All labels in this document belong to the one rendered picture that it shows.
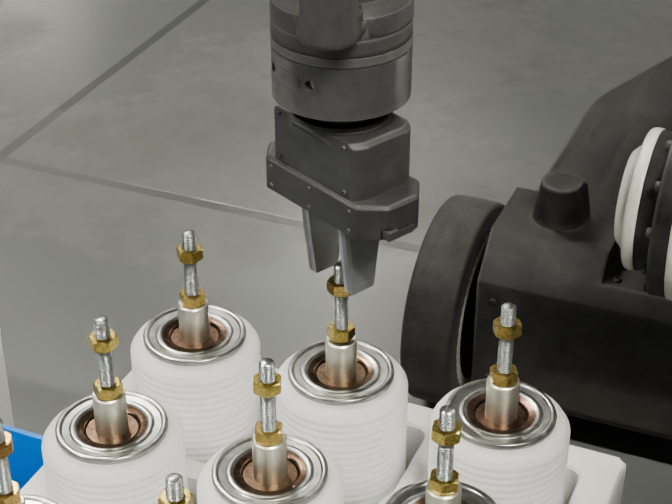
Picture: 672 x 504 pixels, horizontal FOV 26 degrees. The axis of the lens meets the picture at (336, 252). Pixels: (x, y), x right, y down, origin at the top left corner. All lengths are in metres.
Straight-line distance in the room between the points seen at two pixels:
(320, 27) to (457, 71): 1.26
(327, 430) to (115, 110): 1.05
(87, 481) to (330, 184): 0.25
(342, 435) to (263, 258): 0.65
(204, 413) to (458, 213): 0.38
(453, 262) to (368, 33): 0.47
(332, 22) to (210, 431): 0.37
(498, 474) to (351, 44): 0.31
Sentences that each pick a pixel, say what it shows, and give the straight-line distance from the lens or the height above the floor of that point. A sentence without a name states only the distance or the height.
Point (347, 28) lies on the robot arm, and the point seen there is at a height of 0.54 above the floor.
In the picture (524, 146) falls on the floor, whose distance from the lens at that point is 1.89.
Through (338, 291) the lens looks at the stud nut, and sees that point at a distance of 0.99.
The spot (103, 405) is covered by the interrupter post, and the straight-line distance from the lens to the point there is 0.98.
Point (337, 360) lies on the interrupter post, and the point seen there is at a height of 0.27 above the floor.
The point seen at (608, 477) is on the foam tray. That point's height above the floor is 0.18.
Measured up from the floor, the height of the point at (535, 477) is 0.23.
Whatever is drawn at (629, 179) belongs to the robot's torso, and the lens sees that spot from 1.11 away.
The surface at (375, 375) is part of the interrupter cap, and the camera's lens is 1.03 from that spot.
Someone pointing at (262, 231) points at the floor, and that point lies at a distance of 1.69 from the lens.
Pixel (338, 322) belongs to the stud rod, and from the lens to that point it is 1.01.
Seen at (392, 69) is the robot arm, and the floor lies 0.50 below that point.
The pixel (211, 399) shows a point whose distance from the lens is 1.06.
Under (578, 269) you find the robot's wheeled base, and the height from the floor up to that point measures 0.20.
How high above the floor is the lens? 0.87
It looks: 32 degrees down
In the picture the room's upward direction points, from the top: straight up
